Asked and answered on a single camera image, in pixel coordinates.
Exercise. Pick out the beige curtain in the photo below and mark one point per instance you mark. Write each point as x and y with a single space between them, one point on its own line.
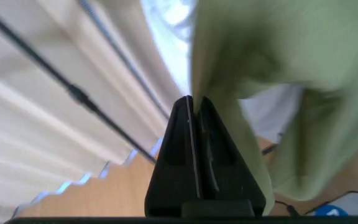
26 124

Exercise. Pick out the black clothes rack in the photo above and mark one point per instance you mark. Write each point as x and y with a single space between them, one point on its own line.
79 95

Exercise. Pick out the pale grey shorts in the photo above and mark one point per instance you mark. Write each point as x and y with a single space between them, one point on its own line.
172 46

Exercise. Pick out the green garment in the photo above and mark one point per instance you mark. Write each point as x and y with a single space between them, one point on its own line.
291 46

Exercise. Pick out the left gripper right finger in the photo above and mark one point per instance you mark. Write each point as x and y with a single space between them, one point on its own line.
228 177

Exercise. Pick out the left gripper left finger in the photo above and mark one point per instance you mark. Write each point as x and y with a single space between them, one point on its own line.
172 174

